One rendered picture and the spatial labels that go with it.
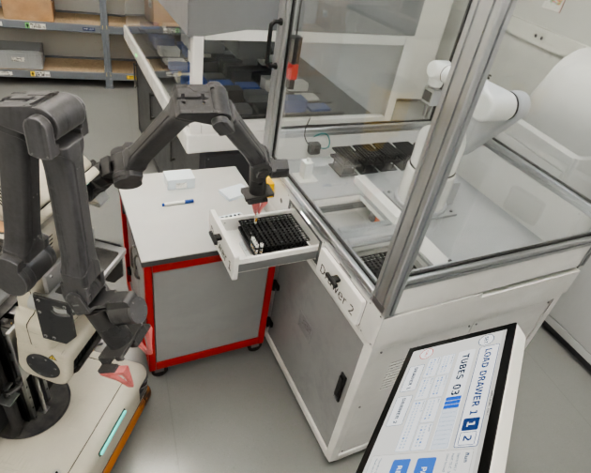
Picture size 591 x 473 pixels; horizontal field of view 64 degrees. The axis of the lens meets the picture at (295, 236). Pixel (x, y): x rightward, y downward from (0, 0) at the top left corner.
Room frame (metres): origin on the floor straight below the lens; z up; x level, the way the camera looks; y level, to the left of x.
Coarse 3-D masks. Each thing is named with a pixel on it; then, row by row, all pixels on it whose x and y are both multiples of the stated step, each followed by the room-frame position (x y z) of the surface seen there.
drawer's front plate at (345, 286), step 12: (324, 252) 1.34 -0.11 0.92; (324, 264) 1.32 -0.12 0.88; (336, 264) 1.28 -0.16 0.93; (324, 276) 1.31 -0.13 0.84; (336, 288) 1.24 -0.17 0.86; (348, 288) 1.18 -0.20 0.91; (348, 300) 1.17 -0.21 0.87; (360, 300) 1.12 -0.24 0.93; (348, 312) 1.16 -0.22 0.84; (360, 312) 1.12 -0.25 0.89
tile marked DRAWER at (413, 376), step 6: (414, 366) 0.84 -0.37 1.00; (420, 366) 0.83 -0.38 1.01; (408, 372) 0.82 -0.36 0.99; (414, 372) 0.81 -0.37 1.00; (420, 372) 0.80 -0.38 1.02; (408, 378) 0.80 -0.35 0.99; (414, 378) 0.79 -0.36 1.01; (402, 384) 0.78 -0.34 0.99; (408, 384) 0.77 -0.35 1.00; (414, 384) 0.77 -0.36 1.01; (402, 390) 0.76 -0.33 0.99; (408, 390) 0.75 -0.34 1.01
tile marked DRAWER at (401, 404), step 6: (402, 396) 0.74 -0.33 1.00; (408, 396) 0.73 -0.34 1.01; (396, 402) 0.72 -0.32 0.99; (402, 402) 0.72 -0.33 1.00; (408, 402) 0.71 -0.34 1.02; (396, 408) 0.70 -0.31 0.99; (402, 408) 0.69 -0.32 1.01; (390, 414) 0.69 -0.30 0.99; (396, 414) 0.68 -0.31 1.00; (402, 414) 0.67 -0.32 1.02; (390, 420) 0.67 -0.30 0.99; (396, 420) 0.66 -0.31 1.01; (402, 420) 0.65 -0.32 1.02
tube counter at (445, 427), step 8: (456, 384) 0.71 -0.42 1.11; (464, 384) 0.70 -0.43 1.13; (448, 392) 0.69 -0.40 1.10; (456, 392) 0.68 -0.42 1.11; (448, 400) 0.67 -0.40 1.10; (456, 400) 0.66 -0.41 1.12; (448, 408) 0.64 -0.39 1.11; (456, 408) 0.64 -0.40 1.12; (440, 416) 0.63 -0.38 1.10; (448, 416) 0.62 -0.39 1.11; (456, 416) 0.61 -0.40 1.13; (440, 424) 0.60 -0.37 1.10; (448, 424) 0.60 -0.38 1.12; (440, 432) 0.58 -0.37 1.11; (448, 432) 0.58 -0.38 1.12; (432, 440) 0.57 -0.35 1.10; (440, 440) 0.56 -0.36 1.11; (448, 440) 0.56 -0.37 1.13; (432, 448) 0.55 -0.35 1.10; (440, 448) 0.54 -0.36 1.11
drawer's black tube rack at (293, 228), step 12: (276, 216) 1.55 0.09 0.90; (288, 216) 1.56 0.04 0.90; (240, 228) 1.46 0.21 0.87; (252, 228) 1.43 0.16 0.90; (264, 228) 1.45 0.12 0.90; (276, 228) 1.50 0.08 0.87; (288, 228) 1.48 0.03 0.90; (300, 228) 1.49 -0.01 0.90; (264, 240) 1.38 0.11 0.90; (276, 240) 1.39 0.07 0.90; (288, 240) 1.40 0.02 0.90; (300, 240) 1.41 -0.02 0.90; (252, 252) 1.33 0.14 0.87; (264, 252) 1.34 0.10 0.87
